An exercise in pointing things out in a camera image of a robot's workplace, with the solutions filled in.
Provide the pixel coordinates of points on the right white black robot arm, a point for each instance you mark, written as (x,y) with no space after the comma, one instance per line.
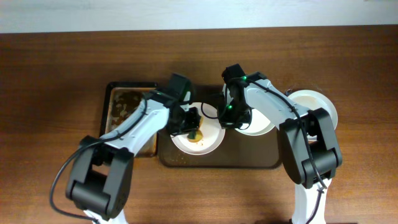
(306,138)

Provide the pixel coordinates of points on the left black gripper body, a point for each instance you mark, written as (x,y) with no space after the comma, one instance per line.
(191,121)

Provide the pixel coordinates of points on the white plate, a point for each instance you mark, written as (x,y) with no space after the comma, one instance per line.
(213,135)
(259,125)

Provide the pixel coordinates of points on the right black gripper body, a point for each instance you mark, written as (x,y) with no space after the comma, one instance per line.
(233,118)

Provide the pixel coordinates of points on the pale blue plate front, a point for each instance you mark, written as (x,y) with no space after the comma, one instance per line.
(314,100)

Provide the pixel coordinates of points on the large brown serving tray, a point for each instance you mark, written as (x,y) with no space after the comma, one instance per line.
(236,150)

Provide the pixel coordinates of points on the yellow green sponge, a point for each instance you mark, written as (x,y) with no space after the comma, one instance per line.
(195,133)

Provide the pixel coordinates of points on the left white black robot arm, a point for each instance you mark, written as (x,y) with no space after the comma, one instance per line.
(100,178)

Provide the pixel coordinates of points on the small tray with soapy water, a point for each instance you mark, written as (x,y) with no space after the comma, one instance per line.
(121,99)

